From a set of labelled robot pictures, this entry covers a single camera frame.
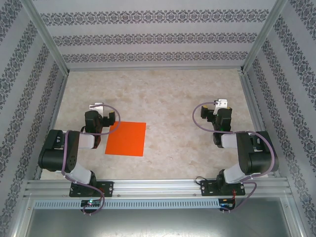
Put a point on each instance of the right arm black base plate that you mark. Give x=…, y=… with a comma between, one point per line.
x=207, y=188

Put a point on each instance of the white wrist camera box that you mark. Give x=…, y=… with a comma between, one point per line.
x=221, y=102
x=97, y=107

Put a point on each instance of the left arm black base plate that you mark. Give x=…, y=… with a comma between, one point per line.
x=106, y=188

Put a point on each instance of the aluminium side rail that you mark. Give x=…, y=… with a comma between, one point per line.
x=58, y=98
x=249, y=98

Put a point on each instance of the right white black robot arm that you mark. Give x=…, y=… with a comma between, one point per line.
x=261, y=158

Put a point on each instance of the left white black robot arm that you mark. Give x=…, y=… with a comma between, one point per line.
x=56, y=153

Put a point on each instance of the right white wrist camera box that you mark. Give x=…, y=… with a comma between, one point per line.
x=221, y=102

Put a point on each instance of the aluminium frame post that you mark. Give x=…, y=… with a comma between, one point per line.
x=265, y=34
x=44, y=34

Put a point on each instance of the grey metal sheet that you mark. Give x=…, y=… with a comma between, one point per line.
x=158, y=222

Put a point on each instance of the wide aluminium mounting rail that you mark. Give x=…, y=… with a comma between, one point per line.
x=158, y=187

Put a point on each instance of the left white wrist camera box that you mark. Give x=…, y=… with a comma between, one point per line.
x=97, y=107

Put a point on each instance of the thin aluminium cross rail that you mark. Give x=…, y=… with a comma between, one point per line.
x=155, y=68

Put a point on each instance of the orange paper sheet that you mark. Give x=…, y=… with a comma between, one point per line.
x=126, y=138

